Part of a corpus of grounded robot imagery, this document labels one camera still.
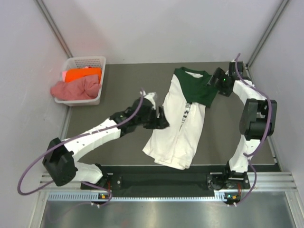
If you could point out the white green ringer t-shirt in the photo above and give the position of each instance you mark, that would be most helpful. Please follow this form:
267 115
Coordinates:
184 107

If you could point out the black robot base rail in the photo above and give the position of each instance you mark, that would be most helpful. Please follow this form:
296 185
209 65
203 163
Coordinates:
160 181

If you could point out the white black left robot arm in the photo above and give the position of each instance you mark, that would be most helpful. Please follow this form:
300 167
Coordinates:
62 160

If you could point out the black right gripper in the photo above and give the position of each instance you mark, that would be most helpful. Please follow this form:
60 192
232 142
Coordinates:
220 74

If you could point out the orange folded t-shirt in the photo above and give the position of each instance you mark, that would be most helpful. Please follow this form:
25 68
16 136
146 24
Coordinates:
77 73

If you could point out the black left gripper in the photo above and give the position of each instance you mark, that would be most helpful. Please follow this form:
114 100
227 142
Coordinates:
158 123

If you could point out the light pink garment in basket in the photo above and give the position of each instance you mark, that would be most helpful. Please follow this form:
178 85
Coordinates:
63 75

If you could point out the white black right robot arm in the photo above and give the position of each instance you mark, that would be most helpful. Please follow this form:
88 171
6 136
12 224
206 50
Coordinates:
257 122

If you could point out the pink crumpled t-shirt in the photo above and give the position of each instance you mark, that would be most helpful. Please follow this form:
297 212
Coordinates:
80 89

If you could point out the white plastic laundry basket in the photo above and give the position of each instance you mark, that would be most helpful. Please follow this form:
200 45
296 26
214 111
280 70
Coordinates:
84 62

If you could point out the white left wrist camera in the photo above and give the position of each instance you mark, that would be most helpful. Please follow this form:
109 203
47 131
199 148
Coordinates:
152 97

